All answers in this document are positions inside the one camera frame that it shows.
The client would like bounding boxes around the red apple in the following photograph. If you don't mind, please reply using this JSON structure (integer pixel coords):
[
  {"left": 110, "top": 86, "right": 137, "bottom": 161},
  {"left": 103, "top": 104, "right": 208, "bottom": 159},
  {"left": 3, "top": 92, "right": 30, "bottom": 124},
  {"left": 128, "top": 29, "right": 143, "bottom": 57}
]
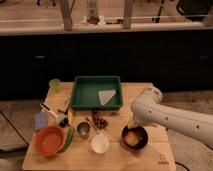
[{"left": 125, "top": 131, "right": 139, "bottom": 146}]

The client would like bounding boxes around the green translucent cup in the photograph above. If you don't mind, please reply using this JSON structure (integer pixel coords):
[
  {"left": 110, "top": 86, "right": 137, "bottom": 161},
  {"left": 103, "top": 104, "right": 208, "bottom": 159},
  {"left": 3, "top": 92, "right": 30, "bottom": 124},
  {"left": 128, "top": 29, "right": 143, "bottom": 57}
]
[{"left": 49, "top": 79, "right": 61, "bottom": 93}]

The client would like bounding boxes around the blue sponge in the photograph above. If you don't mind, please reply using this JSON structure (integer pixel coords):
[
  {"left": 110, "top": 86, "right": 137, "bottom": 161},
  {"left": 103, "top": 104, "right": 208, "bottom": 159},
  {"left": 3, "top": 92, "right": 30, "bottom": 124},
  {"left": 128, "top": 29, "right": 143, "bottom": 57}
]
[{"left": 34, "top": 112, "right": 48, "bottom": 131}]

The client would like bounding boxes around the green plastic tray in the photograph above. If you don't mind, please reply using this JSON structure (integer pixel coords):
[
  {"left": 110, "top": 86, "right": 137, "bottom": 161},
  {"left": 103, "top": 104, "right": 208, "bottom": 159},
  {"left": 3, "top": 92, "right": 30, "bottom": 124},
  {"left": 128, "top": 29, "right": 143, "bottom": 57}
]
[{"left": 70, "top": 76, "right": 123, "bottom": 110}]

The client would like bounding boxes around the small metal cup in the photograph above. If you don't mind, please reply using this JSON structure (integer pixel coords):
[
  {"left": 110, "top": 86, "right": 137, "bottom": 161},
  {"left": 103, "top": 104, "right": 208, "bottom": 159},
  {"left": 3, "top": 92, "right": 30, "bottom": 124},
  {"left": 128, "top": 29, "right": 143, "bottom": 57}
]
[{"left": 77, "top": 122, "right": 90, "bottom": 138}]

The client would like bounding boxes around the yellow banana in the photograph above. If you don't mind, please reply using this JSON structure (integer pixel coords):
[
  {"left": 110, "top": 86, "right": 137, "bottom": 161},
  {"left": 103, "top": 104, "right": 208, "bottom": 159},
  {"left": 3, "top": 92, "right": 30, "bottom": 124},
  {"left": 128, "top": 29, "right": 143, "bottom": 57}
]
[{"left": 67, "top": 109, "right": 74, "bottom": 126}]

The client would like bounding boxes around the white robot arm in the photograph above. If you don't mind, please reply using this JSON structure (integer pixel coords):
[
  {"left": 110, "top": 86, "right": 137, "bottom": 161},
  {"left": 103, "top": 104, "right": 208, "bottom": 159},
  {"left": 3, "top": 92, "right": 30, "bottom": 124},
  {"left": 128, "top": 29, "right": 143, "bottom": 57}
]
[{"left": 131, "top": 87, "right": 213, "bottom": 146}]

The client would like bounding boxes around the white cloth piece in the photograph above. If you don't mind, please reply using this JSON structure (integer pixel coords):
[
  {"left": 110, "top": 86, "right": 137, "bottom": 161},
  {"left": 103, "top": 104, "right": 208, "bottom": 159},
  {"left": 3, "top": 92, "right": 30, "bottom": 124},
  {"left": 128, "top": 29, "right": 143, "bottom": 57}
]
[{"left": 98, "top": 89, "right": 116, "bottom": 105}]

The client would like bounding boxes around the orange bowl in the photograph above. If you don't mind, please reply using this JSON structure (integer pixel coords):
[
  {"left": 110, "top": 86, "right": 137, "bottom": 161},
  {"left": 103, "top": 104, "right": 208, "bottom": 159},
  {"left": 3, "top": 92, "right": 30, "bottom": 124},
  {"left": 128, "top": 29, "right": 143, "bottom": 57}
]
[{"left": 35, "top": 126, "right": 65, "bottom": 157}]

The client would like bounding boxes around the dark grape bunch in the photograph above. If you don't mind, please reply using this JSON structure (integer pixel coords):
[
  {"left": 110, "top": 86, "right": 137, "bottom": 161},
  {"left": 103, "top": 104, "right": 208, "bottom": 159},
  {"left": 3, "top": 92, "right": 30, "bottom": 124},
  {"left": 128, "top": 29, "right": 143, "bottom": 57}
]
[{"left": 92, "top": 112, "right": 108, "bottom": 129}]

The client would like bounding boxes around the white handled brush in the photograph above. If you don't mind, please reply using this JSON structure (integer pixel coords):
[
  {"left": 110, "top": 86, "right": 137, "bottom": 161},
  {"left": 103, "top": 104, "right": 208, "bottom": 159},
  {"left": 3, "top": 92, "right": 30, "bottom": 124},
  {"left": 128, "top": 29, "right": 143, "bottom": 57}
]
[{"left": 40, "top": 103, "right": 68, "bottom": 127}]

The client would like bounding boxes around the black floor cable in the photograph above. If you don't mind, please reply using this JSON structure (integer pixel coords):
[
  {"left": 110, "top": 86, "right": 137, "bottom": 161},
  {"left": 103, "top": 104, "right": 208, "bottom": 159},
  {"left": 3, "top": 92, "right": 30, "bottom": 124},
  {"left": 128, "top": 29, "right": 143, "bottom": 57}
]
[{"left": 0, "top": 109, "right": 30, "bottom": 154}]

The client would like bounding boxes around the white measuring cup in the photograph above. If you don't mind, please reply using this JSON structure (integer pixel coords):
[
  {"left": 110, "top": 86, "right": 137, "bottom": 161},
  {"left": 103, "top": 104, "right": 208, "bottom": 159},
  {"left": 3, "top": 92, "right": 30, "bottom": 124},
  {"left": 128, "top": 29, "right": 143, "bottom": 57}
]
[{"left": 91, "top": 133, "right": 109, "bottom": 154}]

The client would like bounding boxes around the dark purple bowl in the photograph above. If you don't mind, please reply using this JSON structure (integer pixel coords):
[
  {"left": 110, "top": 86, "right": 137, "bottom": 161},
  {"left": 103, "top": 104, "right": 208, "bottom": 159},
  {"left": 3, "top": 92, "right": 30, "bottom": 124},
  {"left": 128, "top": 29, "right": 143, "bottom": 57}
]
[{"left": 122, "top": 126, "right": 148, "bottom": 150}]

